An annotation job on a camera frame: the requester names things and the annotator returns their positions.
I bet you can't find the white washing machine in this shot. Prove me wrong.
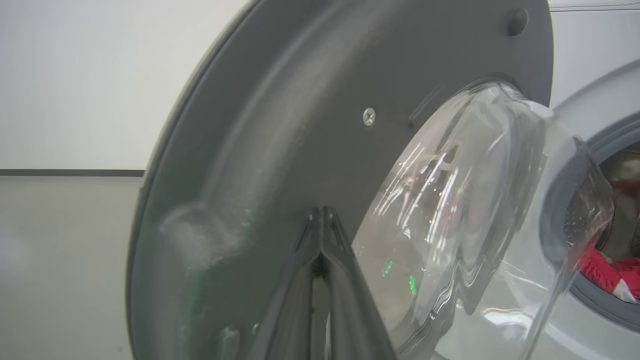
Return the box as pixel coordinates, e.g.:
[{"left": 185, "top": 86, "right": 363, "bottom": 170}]
[{"left": 430, "top": 0, "right": 640, "bottom": 360}]

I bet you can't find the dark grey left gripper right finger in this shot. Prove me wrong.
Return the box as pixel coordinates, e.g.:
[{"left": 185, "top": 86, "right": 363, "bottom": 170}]
[{"left": 322, "top": 207, "right": 398, "bottom": 360}]

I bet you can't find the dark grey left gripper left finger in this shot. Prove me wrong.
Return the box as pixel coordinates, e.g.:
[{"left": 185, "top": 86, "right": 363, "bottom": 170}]
[{"left": 247, "top": 207, "right": 323, "bottom": 360}]

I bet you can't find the grey washing machine door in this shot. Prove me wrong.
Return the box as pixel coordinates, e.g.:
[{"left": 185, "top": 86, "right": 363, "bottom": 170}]
[{"left": 126, "top": 0, "right": 616, "bottom": 360}]

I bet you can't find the red and white garment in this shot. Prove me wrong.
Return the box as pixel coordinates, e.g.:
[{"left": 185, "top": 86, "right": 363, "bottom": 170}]
[{"left": 580, "top": 245, "right": 640, "bottom": 304}]

